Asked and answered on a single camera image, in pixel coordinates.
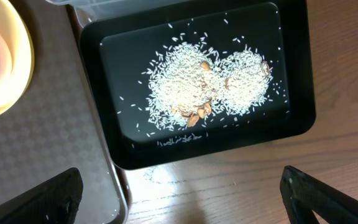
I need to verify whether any black waste tray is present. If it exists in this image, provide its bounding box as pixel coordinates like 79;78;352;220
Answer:
79;1;316;170

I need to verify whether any yellow round plate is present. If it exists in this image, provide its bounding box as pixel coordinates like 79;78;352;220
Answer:
0;1;35;115

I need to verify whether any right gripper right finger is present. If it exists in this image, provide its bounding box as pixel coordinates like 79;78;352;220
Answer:
280;166;358;223

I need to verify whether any rice food waste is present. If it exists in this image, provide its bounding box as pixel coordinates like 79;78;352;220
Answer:
116;12;291;147

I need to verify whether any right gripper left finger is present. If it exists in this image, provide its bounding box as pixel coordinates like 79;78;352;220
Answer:
0;167;83;224

